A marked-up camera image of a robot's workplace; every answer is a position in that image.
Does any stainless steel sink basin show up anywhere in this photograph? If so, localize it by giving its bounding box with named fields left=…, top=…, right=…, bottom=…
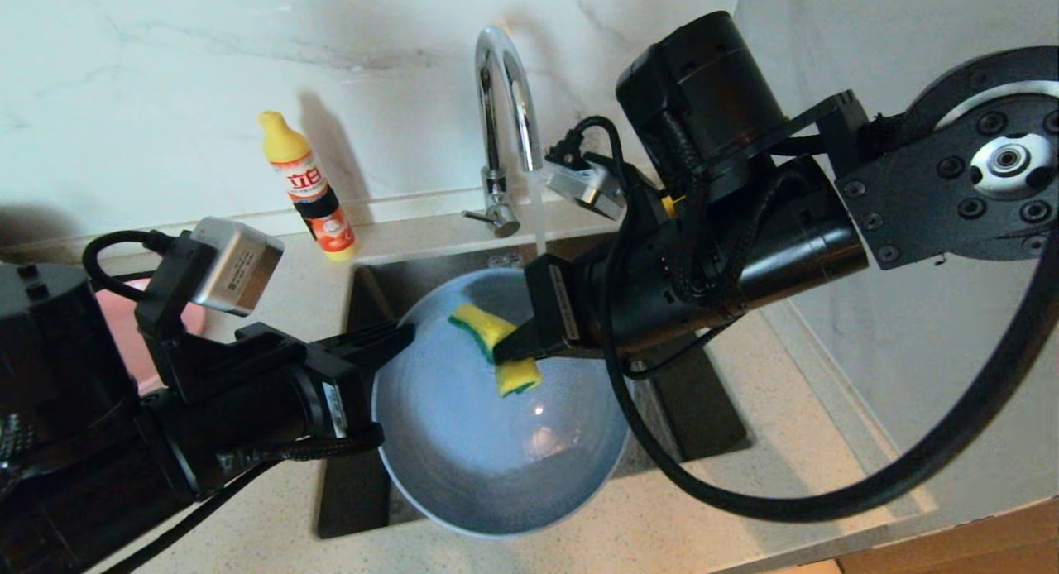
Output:
left=317, top=235, right=754, bottom=540

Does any yellow orange dish soap bottle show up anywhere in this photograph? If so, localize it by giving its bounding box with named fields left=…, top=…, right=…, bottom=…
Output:
left=259, top=111, right=359, bottom=262

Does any chrome gooseneck faucet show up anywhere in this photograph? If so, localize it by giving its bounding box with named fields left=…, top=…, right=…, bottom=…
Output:
left=462, top=26, right=544, bottom=238

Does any pink plate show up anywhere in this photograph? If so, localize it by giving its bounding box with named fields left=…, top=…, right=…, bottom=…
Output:
left=93, top=278, right=208, bottom=395

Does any light wooden cabinet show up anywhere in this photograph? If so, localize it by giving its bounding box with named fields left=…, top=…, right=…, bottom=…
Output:
left=836, top=495, right=1059, bottom=574

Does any yellow green sponge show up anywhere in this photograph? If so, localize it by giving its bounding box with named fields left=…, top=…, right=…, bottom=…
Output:
left=448, top=304, right=544, bottom=397

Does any thin black camera cable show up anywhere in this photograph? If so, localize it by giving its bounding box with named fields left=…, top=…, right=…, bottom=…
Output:
left=546, top=117, right=1059, bottom=523

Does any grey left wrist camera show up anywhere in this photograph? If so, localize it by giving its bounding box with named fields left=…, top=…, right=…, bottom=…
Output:
left=189, top=217, right=285, bottom=317

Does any light blue plate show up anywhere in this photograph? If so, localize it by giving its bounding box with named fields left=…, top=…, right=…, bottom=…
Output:
left=372, top=268, right=634, bottom=538

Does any black gripper power cable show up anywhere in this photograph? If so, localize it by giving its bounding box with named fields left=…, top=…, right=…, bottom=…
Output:
left=625, top=318, right=737, bottom=382

